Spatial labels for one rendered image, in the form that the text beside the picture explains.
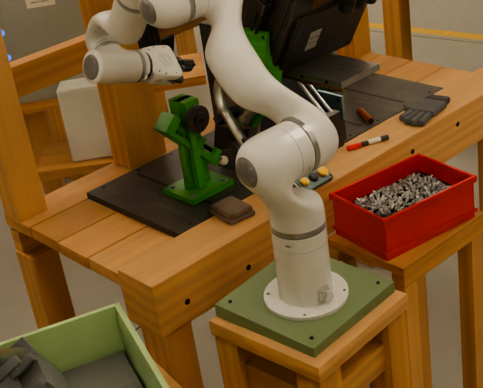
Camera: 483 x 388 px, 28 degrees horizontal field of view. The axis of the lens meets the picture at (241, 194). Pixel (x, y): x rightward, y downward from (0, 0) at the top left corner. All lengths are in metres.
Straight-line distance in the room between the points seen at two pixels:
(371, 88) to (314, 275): 1.22
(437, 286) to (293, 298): 1.71
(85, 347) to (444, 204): 0.97
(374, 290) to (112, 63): 0.84
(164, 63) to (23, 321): 1.74
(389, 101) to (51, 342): 1.44
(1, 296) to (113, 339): 2.08
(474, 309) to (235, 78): 1.09
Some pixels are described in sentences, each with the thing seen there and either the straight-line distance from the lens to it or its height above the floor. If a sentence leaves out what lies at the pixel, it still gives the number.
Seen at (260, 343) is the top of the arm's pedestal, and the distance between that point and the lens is 2.10.
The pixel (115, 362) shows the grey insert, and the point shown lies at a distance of 2.14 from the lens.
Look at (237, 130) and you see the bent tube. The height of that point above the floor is 1.01.
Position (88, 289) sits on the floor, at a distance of 4.07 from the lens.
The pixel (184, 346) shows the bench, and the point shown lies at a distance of 2.40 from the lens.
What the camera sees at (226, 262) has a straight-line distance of 2.40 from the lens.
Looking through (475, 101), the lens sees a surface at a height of 0.89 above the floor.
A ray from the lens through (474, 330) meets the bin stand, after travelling 2.77.
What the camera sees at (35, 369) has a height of 0.93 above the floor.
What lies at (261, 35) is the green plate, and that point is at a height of 1.26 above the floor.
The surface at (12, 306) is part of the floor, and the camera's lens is 4.11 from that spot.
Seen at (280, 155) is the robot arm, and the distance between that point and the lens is 1.90.
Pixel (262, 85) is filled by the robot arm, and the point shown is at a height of 1.38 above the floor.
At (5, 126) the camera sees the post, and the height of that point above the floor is 1.16.
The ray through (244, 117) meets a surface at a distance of 2.68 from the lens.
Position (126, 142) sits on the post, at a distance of 2.87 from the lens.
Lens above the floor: 2.08
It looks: 27 degrees down
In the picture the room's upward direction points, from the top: 9 degrees counter-clockwise
